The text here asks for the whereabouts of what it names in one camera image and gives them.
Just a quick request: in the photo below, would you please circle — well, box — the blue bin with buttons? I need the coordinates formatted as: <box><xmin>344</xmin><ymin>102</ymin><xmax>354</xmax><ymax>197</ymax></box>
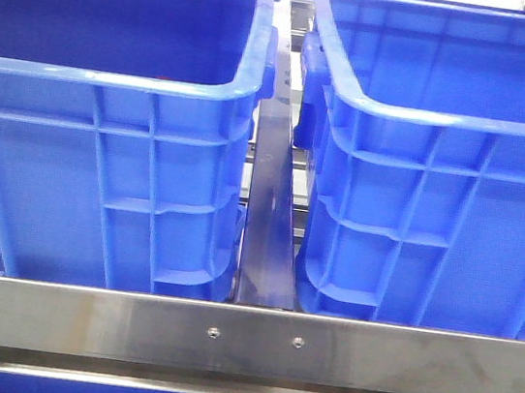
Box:
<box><xmin>0</xmin><ymin>0</ymin><xmax>278</xmax><ymax>302</ymax></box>

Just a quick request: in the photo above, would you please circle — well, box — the steel shelf divider bar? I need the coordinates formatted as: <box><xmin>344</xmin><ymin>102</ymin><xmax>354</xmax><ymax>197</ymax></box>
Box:
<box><xmin>235</xmin><ymin>0</ymin><xmax>295</xmax><ymax>311</ymax></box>

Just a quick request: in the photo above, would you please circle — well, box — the blue target bin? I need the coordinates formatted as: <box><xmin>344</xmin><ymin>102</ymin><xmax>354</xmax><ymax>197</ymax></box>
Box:
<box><xmin>295</xmin><ymin>0</ymin><xmax>525</xmax><ymax>341</ymax></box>

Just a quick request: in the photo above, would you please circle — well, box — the steel shelf front rail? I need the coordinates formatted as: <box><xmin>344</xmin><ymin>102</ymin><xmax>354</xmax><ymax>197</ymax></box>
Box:
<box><xmin>0</xmin><ymin>277</ymin><xmax>525</xmax><ymax>393</ymax></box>

